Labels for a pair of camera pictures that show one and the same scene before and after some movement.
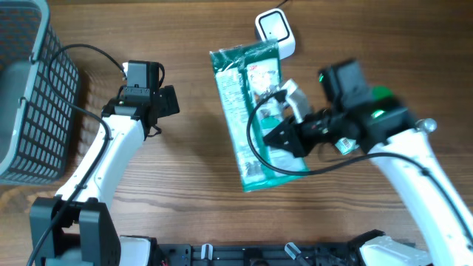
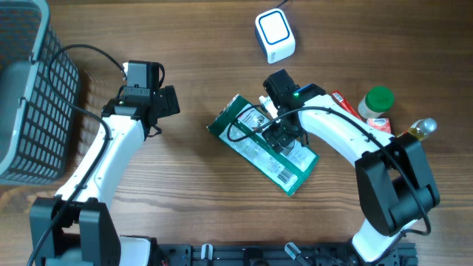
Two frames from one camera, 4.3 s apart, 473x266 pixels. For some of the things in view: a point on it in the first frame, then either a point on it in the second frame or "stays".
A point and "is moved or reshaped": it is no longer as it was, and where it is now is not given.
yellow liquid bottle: [429, 125] stays
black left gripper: [167, 100] stays
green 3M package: [247, 80] is moved or reshaped
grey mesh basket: [38, 125] stays
